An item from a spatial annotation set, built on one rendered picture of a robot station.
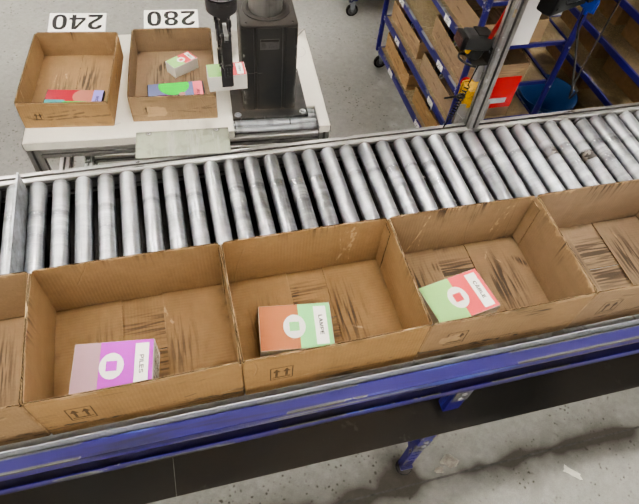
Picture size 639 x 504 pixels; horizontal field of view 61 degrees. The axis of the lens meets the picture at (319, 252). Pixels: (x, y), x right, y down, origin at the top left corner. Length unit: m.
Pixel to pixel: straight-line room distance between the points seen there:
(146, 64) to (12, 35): 1.84
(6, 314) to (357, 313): 0.79
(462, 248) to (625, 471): 1.25
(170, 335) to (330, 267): 0.42
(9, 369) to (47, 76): 1.19
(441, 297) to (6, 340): 0.98
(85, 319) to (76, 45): 1.20
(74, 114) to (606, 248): 1.65
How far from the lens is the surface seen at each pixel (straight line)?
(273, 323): 1.21
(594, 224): 1.71
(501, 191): 1.88
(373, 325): 1.31
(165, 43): 2.25
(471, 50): 1.91
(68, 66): 2.25
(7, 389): 1.34
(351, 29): 3.85
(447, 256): 1.47
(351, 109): 3.21
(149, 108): 1.94
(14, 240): 1.68
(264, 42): 1.82
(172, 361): 1.26
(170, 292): 1.35
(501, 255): 1.52
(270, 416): 1.18
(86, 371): 1.22
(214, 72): 1.53
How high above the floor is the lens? 2.03
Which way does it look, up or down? 54 degrees down
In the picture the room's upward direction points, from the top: 7 degrees clockwise
